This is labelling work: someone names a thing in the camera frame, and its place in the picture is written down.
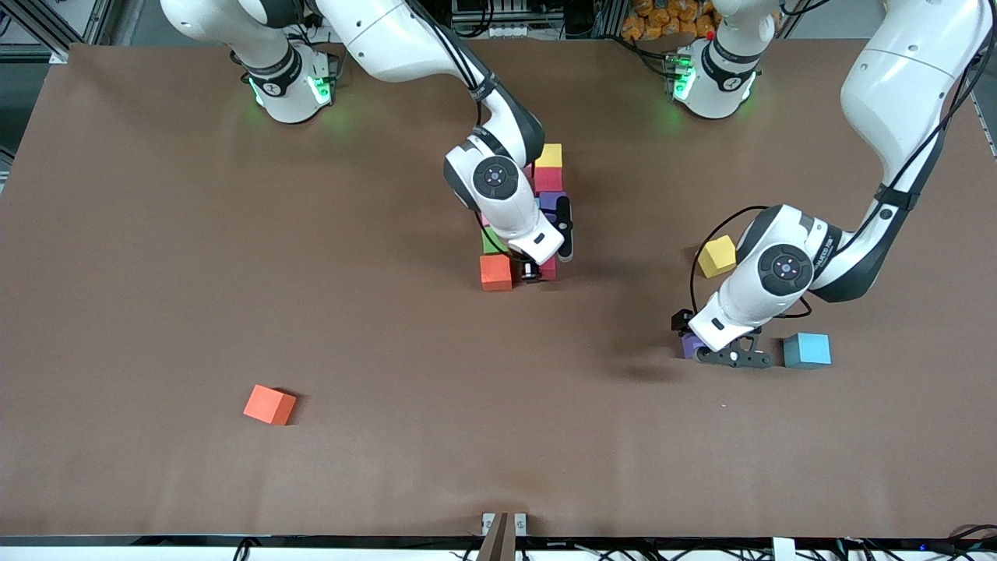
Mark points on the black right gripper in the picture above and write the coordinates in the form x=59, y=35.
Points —
x=530, y=272

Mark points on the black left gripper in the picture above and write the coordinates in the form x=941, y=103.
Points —
x=683, y=320

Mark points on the red foam cube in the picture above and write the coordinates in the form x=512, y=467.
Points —
x=549, y=181
x=549, y=269

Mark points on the purple foam cube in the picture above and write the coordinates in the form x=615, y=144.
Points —
x=690, y=347
x=550, y=201

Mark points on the orange foam cube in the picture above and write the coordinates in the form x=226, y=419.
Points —
x=269, y=406
x=496, y=273

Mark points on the green foam cube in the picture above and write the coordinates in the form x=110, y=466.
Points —
x=491, y=243

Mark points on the yellow foam cube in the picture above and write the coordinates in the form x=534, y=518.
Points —
x=550, y=156
x=716, y=257

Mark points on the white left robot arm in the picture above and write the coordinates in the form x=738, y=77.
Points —
x=740, y=304

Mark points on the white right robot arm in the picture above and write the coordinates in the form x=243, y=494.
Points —
x=506, y=214

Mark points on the light blue foam cube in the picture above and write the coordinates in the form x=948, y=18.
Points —
x=807, y=351

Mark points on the brown table cover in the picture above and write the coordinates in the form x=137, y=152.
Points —
x=467, y=436

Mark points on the white power strip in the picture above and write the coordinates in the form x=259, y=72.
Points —
x=510, y=31
x=339, y=23

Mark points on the small white box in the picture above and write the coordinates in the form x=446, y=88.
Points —
x=783, y=550

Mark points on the bag of orange fruit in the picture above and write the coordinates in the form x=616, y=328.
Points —
x=662, y=19

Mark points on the small metal bracket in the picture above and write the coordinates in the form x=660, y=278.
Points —
x=520, y=523

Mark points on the brown camera post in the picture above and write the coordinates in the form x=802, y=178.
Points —
x=498, y=545

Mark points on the aluminium frame profile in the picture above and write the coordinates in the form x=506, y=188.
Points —
x=93, y=19

